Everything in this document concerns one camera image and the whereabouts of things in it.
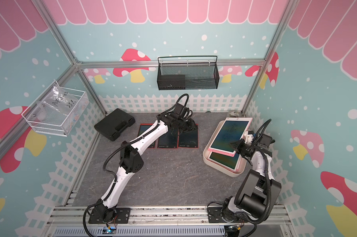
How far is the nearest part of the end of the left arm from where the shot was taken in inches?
28.3

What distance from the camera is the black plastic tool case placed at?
1.05m

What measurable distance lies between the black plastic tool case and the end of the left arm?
490 millimetres
